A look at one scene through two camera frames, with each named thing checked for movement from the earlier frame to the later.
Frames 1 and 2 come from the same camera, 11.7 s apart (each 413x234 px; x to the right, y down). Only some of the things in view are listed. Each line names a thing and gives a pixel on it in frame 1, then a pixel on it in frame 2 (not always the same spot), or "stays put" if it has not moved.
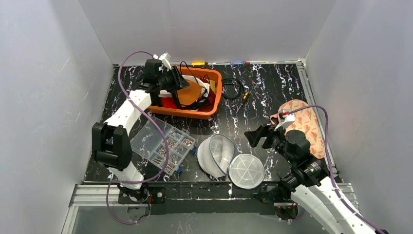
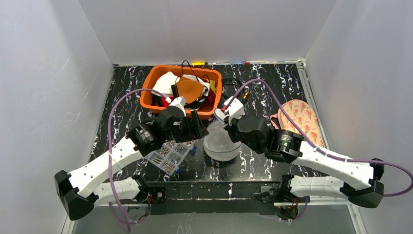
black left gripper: (174, 82) -> (192, 126)
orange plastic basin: (205, 112) stays put
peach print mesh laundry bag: (305, 123) stays put
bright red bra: (168, 103) stays put
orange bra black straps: (192, 97) stays put
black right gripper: (265, 137) -> (230, 129)
